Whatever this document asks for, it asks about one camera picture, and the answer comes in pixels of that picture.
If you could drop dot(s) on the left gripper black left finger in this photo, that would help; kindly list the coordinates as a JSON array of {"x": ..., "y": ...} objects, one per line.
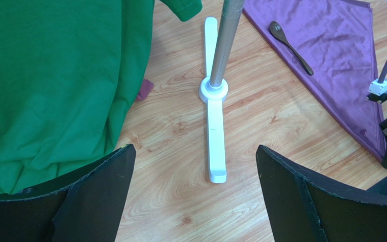
[{"x": 85, "y": 204}]

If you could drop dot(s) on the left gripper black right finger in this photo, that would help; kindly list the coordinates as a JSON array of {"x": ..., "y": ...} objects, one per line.
[{"x": 304, "y": 205}]

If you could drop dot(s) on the purple cloth napkin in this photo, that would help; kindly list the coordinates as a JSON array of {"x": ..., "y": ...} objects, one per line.
[{"x": 336, "y": 39}]

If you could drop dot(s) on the brown wooden spoon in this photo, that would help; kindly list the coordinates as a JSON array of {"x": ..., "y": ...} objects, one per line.
[{"x": 278, "y": 33}]

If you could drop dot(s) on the green t-shirt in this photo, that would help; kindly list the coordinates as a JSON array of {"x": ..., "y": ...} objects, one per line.
[{"x": 69, "y": 73}]

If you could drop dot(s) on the white clothes rack stand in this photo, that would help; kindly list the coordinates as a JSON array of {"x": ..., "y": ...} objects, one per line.
[{"x": 218, "y": 40}]

